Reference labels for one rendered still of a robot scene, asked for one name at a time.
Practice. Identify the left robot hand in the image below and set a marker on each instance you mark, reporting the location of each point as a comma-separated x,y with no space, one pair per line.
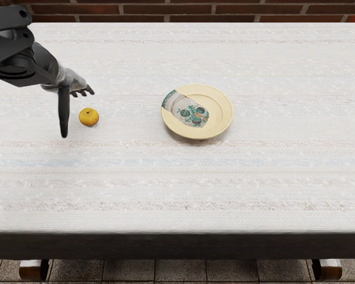
68,80

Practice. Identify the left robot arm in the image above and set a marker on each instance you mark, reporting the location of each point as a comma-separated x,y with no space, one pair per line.
16,56

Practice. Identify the round yellow fruit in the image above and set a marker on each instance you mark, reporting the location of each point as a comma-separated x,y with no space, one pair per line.
88,116

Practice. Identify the cream plate with printed pattern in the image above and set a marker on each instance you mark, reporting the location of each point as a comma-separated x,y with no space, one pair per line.
213,114

